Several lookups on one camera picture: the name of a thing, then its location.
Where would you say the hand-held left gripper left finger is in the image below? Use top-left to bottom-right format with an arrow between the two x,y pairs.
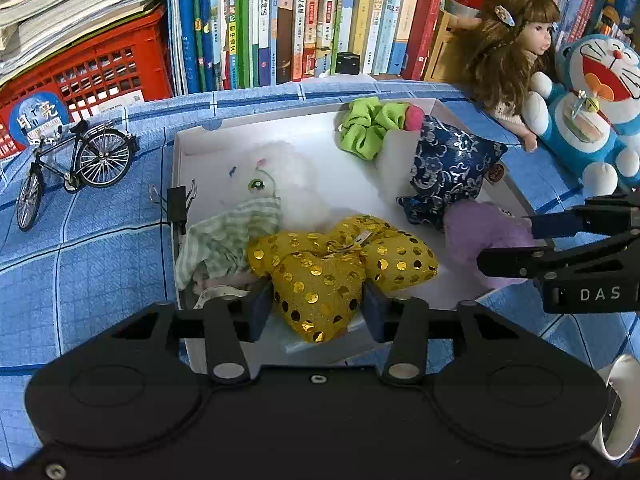
112,276 -> 274,386

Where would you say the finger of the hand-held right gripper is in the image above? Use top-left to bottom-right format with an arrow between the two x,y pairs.
476,232 -> 640,282
522,192 -> 640,241

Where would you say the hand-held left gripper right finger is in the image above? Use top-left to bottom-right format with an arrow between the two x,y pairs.
362,280 -> 527,386

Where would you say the purple plush toy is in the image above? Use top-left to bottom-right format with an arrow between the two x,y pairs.
444,200 -> 540,291

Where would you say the white plush cat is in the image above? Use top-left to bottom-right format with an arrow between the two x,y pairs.
240,142 -> 361,231

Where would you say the white cardboard box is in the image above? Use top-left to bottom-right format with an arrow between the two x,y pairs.
170,97 -> 543,366

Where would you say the green scrunchie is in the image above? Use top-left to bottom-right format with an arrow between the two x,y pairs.
339,97 -> 412,162

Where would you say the green checked cloth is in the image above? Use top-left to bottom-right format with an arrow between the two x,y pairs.
175,196 -> 283,293

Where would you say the blue robot cat plush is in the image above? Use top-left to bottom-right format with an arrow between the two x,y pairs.
522,34 -> 640,198

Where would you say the blue brocade pillow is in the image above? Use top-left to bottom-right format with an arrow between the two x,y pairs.
396,115 -> 508,233

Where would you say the white paper cup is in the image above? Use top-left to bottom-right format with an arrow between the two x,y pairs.
597,354 -> 640,461

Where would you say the black binder clip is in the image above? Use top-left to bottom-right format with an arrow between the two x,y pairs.
149,184 -> 198,236

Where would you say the pink pompom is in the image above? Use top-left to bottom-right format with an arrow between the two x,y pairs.
404,103 -> 427,132

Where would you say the blue checked tablecloth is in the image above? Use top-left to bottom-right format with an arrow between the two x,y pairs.
0,77 -> 640,461

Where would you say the brown-haired doll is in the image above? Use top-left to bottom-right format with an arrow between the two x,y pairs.
447,0 -> 562,153

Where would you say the yellow wooden box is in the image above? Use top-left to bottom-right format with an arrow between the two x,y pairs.
422,10 -> 466,83

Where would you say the miniature black bicycle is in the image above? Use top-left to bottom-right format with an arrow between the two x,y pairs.
16,120 -> 141,232

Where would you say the small black box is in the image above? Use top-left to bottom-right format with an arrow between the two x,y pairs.
336,52 -> 362,76

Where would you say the red plastic crate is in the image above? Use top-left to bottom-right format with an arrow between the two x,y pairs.
0,7 -> 176,161

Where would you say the row of standing books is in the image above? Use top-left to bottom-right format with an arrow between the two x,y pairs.
167,0 -> 596,95

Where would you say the stack of lying books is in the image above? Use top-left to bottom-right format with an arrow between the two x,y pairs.
0,0 -> 167,86

